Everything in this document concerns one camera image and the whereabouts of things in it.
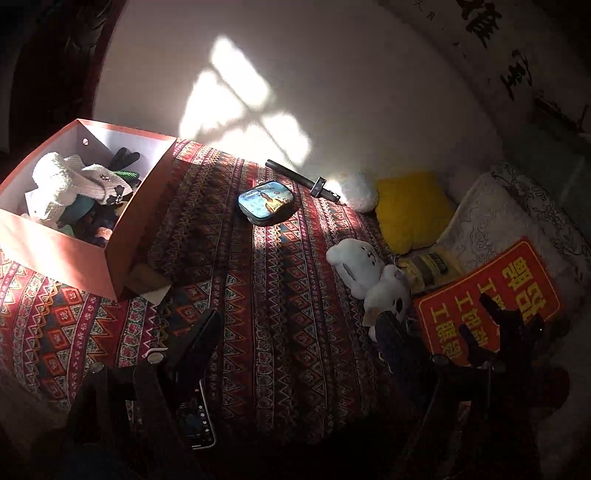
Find grey blue headboard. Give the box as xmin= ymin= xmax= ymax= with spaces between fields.
xmin=505 ymin=131 xmax=591 ymax=197

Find brown paper packet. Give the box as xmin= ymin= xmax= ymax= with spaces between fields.
xmin=396 ymin=246 xmax=463 ymax=295

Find blue picture tin case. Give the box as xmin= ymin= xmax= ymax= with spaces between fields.
xmin=237 ymin=179 xmax=297 ymax=228

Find white line-drawn pillow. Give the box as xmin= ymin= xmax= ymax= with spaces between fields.
xmin=435 ymin=172 xmax=583 ymax=297

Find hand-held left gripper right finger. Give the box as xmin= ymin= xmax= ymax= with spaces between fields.
xmin=374 ymin=313 xmax=536 ymax=480

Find dark wooden door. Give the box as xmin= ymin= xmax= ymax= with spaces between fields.
xmin=0 ymin=0 xmax=126 ymax=154

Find black handled tool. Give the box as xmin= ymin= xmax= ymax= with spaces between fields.
xmin=264 ymin=158 xmax=343 ymax=203

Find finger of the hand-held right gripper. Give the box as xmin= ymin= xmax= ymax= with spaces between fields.
xmin=478 ymin=293 xmax=544 ymax=357
xmin=460 ymin=329 xmax=493 ymax=368

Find floral print pillow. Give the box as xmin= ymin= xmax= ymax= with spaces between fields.
xmin=491 ymin=158 xmax=591 ymax=274

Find black smartphone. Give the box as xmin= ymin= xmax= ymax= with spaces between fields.
xmin=177 ymin=377 xmax=219 ymax=452

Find red sign with yellow characters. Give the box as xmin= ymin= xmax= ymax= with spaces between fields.
xmin=412 ymin=237 xmax=563 ymax=366

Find calligraphy wall scroll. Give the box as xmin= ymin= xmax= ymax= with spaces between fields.
xmin=379 ymin=0 xmax=591 ymax=136

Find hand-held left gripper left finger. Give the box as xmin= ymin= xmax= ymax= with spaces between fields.
xmin=65 ymin=308 xmax=222 ymax=480

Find black sock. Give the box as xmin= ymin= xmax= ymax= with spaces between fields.
xmin=107 ymin=146 xmax=142 ymax=182

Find white plush toy black spots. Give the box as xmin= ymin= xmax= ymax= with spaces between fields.
xmin=361 ymin=264 xmax=413 ymax=341

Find yellow pillow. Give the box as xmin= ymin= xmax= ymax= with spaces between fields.
xmin=374 ymin=171 xmax=456 ymax=256

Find white round cushion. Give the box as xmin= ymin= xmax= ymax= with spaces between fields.
xmin=338 ymin=172 xmax=380 ymax=214

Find brown cardboard piece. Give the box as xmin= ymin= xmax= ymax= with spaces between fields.
xmin=126 ymin=264 xmax=172 ymax=306

